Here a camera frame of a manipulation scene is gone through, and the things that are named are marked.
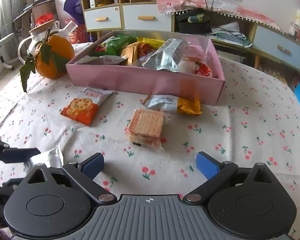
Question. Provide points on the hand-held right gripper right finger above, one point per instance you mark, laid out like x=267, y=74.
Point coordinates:
x=207, y=165

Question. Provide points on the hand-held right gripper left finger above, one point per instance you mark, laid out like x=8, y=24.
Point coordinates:
x=92, y=164

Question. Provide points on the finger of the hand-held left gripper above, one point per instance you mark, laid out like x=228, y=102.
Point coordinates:
x=17, y=155
x=0, y=188

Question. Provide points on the clear sandwich cracker packet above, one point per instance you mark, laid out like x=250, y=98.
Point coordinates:
x=146, y=125

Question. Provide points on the pink cardboard box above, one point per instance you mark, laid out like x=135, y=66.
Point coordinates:
x=140, y=82

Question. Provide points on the cherry print tablecloth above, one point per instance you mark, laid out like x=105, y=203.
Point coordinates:
x=240, y=130

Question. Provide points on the orange biscuit packet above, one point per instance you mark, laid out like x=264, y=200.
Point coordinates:
x=82, y=107

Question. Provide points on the grey and yellow snack packet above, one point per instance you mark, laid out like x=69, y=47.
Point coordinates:
x=187, y=106

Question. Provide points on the white red label snack packet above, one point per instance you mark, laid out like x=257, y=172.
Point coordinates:
x=102, y=60

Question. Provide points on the large orange fruit with leaves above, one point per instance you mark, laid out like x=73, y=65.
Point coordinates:
x=56, y=55

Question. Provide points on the white office chair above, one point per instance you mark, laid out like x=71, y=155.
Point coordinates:
x=0, y=45

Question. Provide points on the pink and white snack packet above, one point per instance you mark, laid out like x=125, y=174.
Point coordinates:
x=192, y=53

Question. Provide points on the yellow egg tray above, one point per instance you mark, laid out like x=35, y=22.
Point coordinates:
x=275, y=73

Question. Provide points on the tan biscuit packet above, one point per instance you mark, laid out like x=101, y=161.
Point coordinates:
x=130, y=53

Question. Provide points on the silver snack packet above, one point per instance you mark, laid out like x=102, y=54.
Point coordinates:
x=165, y=55

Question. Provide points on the green snack packet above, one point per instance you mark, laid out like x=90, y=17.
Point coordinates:
x=116, y=44

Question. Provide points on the glass pitcher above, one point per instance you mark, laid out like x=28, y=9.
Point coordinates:
x=40, y=33

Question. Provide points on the red printed bag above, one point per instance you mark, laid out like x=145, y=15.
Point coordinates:
x=78, y=35

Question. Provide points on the folded white clothes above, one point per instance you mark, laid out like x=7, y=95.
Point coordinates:
x=227, y=33

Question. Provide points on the black case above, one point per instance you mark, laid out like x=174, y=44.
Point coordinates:
x=192, y=27

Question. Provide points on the wooden side shelf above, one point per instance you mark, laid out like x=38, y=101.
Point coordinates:
x=40, y=7

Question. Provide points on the purple round object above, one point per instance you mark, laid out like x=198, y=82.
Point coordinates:
x=73, y=7

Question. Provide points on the pink cherry print cloth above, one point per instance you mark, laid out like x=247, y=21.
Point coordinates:
x=190, y=1

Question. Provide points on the white bottle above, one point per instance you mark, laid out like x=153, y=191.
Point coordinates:
x=298, y=20

